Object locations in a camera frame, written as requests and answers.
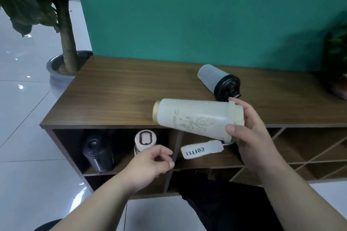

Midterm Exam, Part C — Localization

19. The large-leaved indoor tree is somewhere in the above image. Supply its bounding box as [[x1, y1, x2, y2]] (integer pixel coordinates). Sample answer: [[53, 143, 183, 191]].
[[0, 0, 82, 75]]

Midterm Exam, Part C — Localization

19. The person's left forearm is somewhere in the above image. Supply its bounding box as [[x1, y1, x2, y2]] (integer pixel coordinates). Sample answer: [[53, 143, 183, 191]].
[[50, 175, 135, 231]]

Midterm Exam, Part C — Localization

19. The brown wooden shelf cabinet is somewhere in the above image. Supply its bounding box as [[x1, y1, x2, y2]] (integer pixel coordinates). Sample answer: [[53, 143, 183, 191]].
[[40, 55, 347, 199]]

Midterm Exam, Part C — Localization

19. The grey round plant pot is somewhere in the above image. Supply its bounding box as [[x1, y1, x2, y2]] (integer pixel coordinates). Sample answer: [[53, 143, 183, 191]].
[[46, 50, 94, 99]]

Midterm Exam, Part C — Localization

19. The white tumbler with flip lid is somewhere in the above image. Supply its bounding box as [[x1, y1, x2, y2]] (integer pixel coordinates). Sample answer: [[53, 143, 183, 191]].
[[134, 130, 158, 156]]

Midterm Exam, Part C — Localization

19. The person's right forearm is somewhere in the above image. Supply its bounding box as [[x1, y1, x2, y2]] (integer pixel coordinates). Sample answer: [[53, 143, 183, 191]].
[[258, 162, 347, 231]]

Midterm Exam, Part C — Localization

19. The grey tumbler with black lid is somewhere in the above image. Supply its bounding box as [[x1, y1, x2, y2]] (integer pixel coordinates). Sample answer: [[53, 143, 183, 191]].
[[197, 64, 242, 102]]

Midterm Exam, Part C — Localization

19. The person's right hand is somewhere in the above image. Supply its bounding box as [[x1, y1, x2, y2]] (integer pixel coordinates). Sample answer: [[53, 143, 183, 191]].
[[225, 97, 287, 179]]

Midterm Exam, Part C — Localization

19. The small green leafy plant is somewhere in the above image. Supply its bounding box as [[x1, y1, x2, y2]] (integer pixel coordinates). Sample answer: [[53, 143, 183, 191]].
[[321, 11, 347, 88]]

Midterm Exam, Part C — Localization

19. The person's right leg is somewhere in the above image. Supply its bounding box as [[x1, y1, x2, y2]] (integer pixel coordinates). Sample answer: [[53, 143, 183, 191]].
[[173, 169, 284, 231]]

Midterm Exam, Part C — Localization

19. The white paper hang tag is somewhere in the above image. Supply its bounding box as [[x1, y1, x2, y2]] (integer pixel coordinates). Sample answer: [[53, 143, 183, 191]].
[[180, 140, 224, 160]]

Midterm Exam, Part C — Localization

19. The cream tumbler with gold print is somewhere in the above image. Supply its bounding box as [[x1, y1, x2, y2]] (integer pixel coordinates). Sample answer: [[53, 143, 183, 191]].
[[152, 98, 245, 143]]

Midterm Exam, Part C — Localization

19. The person's left hand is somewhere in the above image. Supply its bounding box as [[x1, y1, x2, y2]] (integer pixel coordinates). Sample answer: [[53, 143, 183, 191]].
[[121, 145, 175, 194]]

